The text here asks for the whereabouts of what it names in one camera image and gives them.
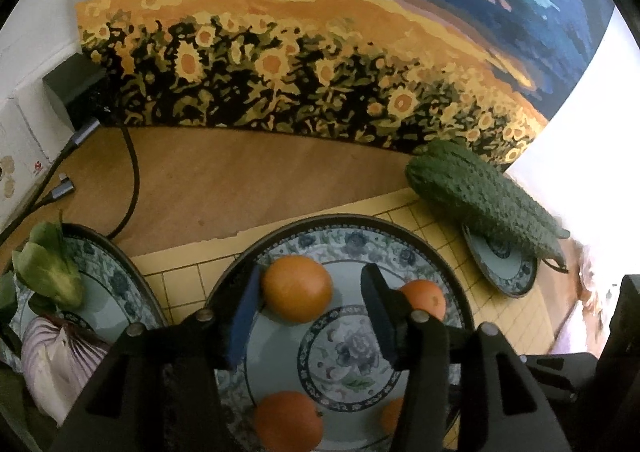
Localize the white wall socket plate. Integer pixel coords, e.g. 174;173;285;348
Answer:
0;97;51;228

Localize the black cable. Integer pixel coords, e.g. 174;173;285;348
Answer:
100;119;141;239

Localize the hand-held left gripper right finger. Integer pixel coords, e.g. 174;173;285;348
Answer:
360;262;573;452

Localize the orange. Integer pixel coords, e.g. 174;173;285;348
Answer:
260;254;334;324
254;391;325;452
397;279;447;322
380;397;407;435

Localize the yellow checked mat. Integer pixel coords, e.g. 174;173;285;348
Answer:
129;186;586;452

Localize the grey braided cable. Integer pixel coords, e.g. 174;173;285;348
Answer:
0;117;103;245

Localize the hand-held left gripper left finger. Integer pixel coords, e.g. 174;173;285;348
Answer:
50;264;263;452

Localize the large blue floral plate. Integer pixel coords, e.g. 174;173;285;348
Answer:
206;214;476;452

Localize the sunflower field painting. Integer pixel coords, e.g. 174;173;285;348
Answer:
74;0;617;164

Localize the halved red onion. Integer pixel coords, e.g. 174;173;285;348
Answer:
21;316;111;425

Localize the blue floral plate with greens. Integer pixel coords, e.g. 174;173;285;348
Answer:
10;223;168;383

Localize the black power adapter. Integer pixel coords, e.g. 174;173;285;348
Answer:
42;52;111;128

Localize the small blue floral plate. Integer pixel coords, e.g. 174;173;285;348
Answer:
461;222;540;299

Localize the green bok choy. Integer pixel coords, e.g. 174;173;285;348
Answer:
0;217;85;333

